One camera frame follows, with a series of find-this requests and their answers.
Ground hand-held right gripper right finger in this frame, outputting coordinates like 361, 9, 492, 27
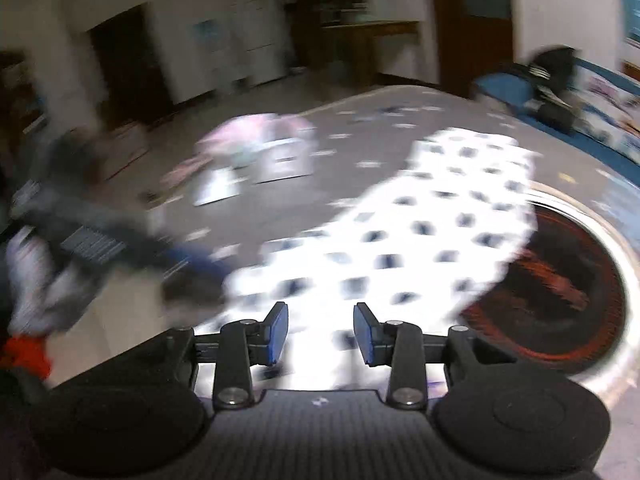
353, 302, 493, 408

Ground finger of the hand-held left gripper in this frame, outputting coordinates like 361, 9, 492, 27
150, 242, 231, 283

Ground butterfly print pillow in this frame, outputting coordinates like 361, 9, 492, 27
575, 67, 640, 136

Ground blue sofa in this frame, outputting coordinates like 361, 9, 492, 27
470, 57, 640, 186

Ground green framed window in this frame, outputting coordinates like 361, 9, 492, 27
617, 0, 640, 41

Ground dark wooden door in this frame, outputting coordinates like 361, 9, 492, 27
430, 0, 516, 86

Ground round white-rimmed basket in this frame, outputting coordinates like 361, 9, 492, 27
460, 185, 640, 401

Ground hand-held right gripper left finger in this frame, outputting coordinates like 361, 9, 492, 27
165, 301, 290, 409

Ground wooden desk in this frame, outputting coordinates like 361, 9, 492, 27
320, 20, 421, 86

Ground white polka dot garment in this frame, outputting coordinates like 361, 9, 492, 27
222, 127, 543, 391

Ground pink and white folded clothes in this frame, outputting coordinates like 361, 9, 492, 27
165, 114, 318, 207

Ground white cabinet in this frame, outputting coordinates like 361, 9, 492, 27
165, 0, 291, 106

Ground black backpack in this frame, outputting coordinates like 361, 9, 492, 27
520, 46, 581, 91

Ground grey star print mat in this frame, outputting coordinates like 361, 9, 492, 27
45, 85, 640, 480

